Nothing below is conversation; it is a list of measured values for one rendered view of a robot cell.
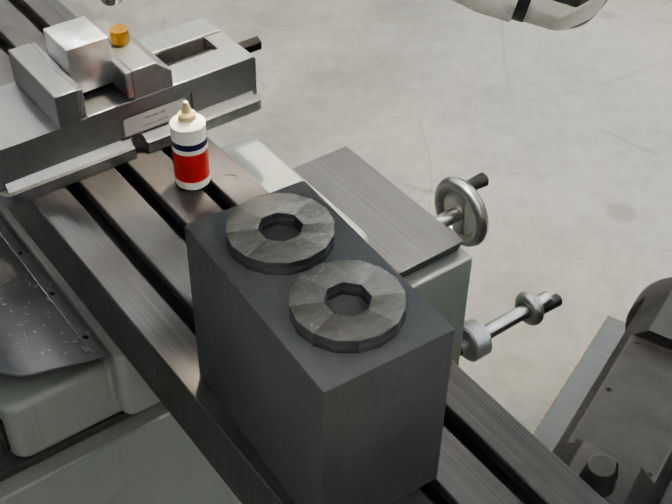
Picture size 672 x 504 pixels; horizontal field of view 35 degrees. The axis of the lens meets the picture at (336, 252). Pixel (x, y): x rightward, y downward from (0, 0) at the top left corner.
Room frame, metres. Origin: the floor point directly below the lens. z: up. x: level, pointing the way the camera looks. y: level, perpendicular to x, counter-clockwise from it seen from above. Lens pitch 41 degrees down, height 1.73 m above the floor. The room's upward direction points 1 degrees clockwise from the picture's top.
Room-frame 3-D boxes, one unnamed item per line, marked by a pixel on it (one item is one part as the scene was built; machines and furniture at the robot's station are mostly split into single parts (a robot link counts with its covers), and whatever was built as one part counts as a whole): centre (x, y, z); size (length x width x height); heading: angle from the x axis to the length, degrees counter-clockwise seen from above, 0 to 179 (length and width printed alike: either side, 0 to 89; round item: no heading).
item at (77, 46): (1.07, 0.30, 1.08); 0.06 x 0.05 x 0.06; 37
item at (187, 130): (0.99, 0.17, 1.02); 0.04 x 0.04 x 0.11
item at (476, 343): (1.19, -0.27, 0.54); 0.22 x 0.06 x 0.06; 127
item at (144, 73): (1.11, 0.26, 1.05); 0.12 x 0.06 x 0.04; 37
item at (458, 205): (1.28, -0.17, 0.66); 0.16 x 0.12 x 0.12; 127
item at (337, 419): (0.63, 0.02, 1.06); 0.22 x 0.12 x 0.20; 34
